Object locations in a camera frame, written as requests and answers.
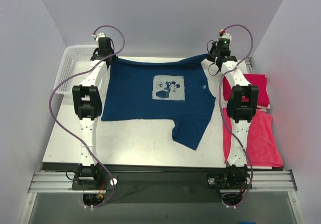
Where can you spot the blue t-shirt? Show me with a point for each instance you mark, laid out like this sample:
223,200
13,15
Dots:
176,91

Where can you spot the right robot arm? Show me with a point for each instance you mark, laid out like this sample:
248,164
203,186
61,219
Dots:
240,108

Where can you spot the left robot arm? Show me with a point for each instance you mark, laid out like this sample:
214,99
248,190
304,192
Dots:
88,108

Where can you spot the white plastic basket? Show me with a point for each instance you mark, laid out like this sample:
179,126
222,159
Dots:
75,59

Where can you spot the folded red t-shirt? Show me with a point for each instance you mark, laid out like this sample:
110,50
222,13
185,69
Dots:
260,91

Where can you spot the pink towel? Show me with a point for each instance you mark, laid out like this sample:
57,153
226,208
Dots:
261,146

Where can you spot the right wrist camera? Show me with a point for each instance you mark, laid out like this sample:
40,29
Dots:
222,44

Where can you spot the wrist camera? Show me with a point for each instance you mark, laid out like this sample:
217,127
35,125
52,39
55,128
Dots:
222,44
105,47

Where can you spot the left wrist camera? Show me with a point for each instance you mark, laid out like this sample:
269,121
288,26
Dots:
105,47

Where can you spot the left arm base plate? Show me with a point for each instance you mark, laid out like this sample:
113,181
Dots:
90,183

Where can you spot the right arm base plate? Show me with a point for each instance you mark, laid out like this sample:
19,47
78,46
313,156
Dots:
225,181

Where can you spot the aluminium rail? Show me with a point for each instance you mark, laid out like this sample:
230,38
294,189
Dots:
262,181

